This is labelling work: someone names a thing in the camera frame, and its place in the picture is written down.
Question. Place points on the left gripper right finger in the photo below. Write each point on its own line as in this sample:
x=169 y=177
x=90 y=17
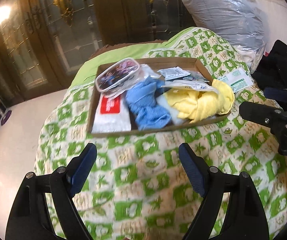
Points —
x=245 y=217

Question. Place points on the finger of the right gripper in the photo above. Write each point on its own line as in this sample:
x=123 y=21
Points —
x=271 y=117
x=276 y=94

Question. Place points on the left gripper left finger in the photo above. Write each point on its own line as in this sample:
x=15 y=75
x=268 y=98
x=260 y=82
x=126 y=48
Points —
x=30 y=218

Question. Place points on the yellow towel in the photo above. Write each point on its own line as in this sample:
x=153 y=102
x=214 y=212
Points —
x=196 y=106

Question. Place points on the clear bag of tissues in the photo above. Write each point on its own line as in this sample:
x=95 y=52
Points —
x=198 y=86

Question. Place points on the white sachet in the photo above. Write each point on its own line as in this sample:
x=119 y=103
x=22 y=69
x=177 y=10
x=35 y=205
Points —
x=173 y=73

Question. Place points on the red label wet wipes pack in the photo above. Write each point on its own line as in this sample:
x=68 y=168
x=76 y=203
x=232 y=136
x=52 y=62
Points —
x=111 y=116

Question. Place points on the blue towel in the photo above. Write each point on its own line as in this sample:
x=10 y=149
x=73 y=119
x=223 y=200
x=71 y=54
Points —
x=141 y=101

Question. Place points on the colourful clear pouch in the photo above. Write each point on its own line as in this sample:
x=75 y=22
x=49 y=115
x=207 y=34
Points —
x=119 y=77

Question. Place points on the black garment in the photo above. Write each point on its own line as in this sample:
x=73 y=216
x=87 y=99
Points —
x=272 y=69

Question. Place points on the green white small packet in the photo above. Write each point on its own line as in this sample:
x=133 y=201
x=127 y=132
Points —
x=238 y=80

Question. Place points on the grey plastic wrapped pillow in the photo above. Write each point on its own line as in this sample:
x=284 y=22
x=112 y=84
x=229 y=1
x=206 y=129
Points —
x=237 y=21

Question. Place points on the green white patterned quilt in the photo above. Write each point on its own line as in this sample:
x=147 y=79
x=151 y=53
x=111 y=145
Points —
x=138 y=188

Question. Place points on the wooden glass door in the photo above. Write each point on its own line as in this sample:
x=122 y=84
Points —
x=43 y=43

